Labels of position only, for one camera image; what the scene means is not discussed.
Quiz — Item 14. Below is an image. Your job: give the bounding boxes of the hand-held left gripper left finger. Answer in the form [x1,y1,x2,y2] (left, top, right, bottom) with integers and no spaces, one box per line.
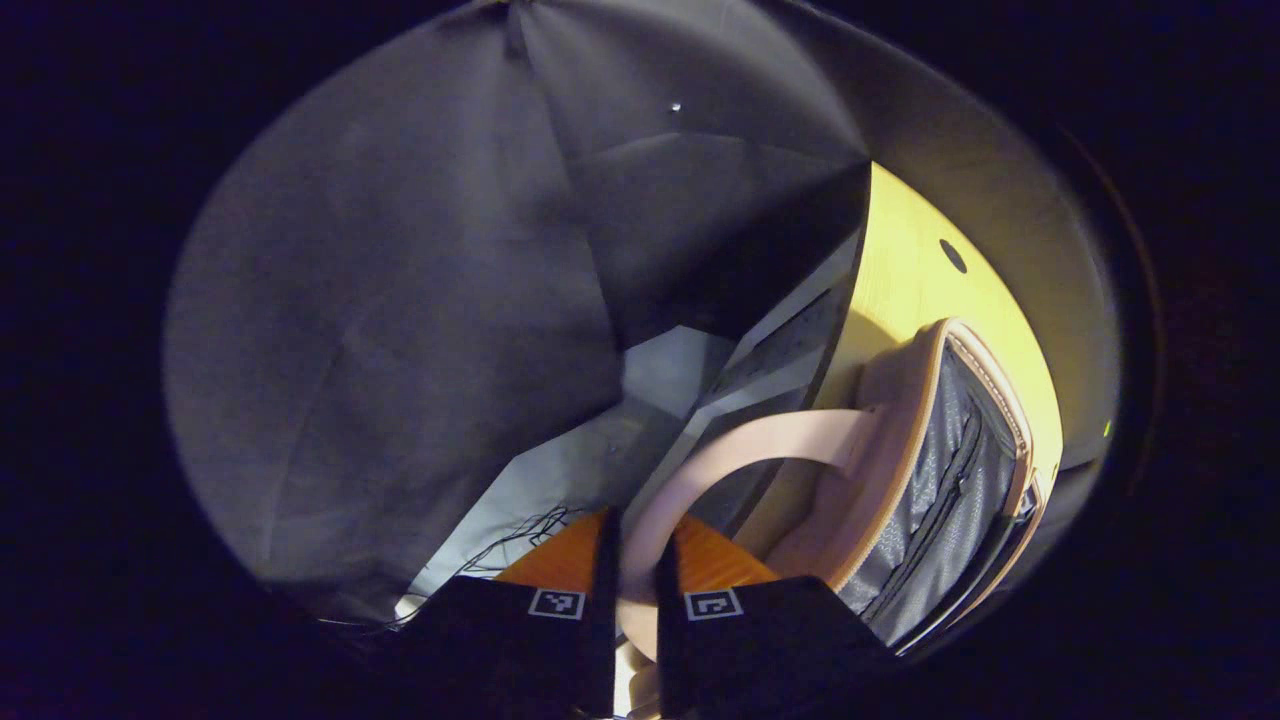
[400,507,622,717]

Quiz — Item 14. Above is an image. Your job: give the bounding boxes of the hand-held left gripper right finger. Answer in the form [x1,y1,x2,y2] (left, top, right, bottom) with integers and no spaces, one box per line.
[654,514,894,719]

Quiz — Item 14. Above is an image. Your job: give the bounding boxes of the pink suitcase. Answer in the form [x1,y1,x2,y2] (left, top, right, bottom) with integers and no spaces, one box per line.
[612,318,1053,719]

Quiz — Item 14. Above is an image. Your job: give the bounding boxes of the grey table leg frame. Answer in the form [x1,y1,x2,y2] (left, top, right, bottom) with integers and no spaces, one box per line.
[620,232,863,521]

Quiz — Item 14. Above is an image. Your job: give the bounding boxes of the loose black threads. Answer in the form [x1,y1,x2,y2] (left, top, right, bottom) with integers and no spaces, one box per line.
[470,505,591,576]

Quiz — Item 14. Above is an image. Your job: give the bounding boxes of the black backdrop cloth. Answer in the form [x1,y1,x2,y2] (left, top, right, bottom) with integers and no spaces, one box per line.
[165,0,1123,623]

